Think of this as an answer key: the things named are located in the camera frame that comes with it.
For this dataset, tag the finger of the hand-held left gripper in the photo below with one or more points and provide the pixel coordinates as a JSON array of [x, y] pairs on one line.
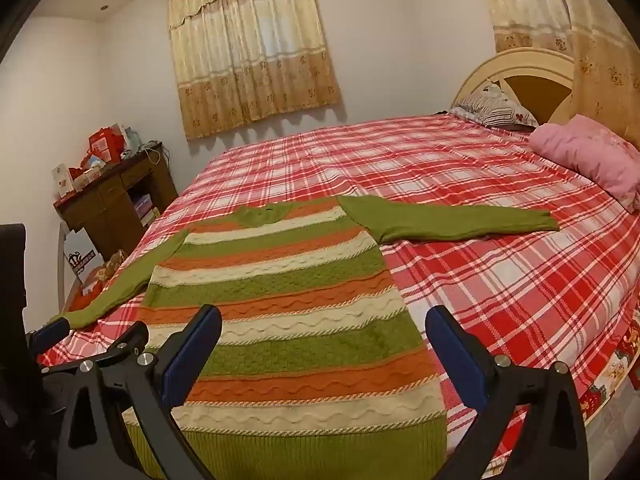
[[50, 334]]

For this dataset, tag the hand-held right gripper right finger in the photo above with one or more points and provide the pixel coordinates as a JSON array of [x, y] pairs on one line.
[[452, 355]]

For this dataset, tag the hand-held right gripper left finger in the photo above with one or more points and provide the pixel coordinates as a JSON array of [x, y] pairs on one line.
[[197, 352]]

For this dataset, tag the green orange cream striped sweater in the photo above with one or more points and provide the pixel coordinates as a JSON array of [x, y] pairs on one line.
[[300, 270]]

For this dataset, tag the red bag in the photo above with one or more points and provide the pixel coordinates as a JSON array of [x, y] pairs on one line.
[[87, 292]]

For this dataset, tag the white cardboard box crown print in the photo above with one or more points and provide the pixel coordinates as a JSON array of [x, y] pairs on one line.
[[82, 260]]

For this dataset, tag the brown patterned bag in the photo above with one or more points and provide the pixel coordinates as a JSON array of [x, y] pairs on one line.
[[112, 265]]

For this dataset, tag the white printed box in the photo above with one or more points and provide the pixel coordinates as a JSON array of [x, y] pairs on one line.
[[62, 180]]

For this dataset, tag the brown wooden desk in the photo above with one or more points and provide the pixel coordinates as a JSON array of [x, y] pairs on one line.
[[107, 210]]

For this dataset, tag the red gift box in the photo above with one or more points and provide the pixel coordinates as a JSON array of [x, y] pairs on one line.
[[105, 145]]

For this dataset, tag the red printed bed skirt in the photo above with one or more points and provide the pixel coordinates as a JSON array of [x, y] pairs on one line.
[[617, 360]]

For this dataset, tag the red plaid bed sheet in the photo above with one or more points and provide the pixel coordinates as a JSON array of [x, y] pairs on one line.
[[450, 170]]

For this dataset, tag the grey patterned pillow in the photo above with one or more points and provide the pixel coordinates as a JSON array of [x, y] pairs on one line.
[[492, 110]]

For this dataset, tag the cream arched headboard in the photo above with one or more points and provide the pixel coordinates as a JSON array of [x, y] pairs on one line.
[[520, 67]]

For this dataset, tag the beige window curtain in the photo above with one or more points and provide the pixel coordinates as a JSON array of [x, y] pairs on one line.
[[250, 60]]

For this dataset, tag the beige floral long curtain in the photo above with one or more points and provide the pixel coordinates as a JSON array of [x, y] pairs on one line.
[[600, 60]]

